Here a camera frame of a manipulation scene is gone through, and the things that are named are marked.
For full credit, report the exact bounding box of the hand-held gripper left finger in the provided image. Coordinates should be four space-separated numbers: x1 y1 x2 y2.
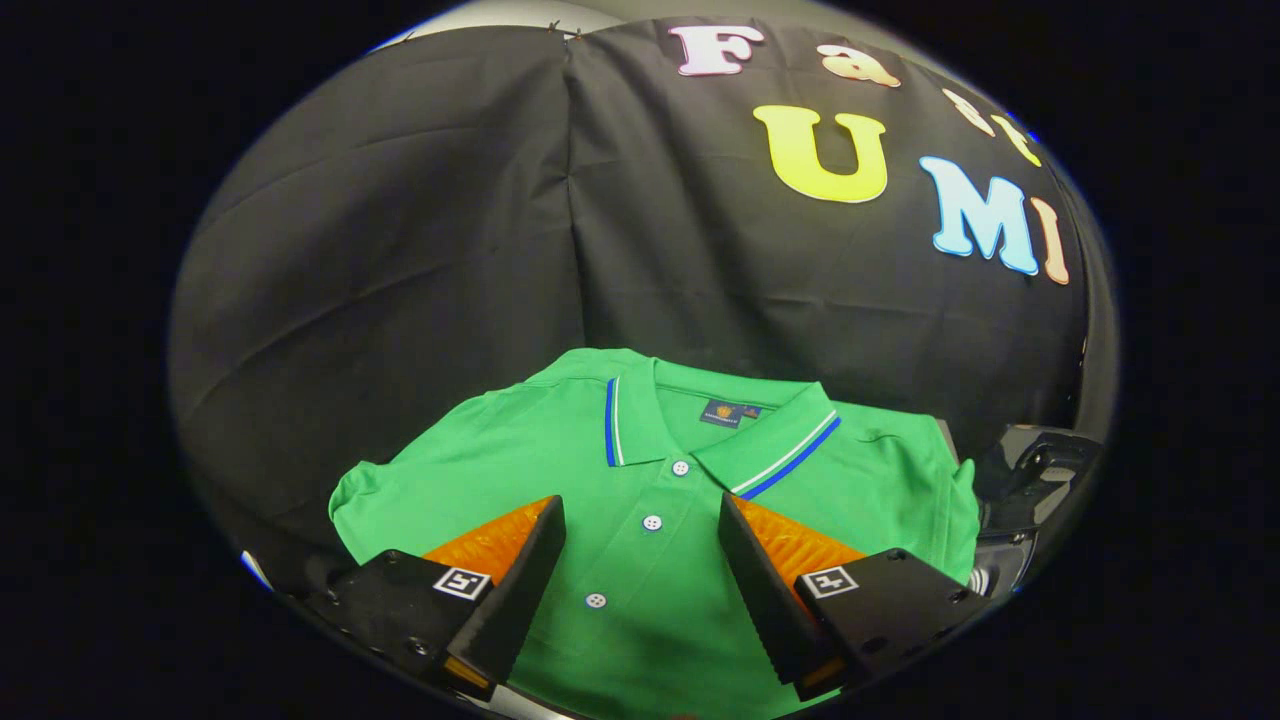
303 494 567 701

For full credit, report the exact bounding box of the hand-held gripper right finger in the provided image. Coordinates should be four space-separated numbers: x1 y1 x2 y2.
717 492 991 703

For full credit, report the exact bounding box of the black backdrop cloth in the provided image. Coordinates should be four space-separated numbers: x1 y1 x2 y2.
168 15 1119 601

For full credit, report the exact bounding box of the grey washing machine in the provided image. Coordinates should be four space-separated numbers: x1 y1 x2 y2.
965 530 1043 601

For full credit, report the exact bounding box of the green polo shirt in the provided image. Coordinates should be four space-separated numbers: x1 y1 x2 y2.
328 347 981 720

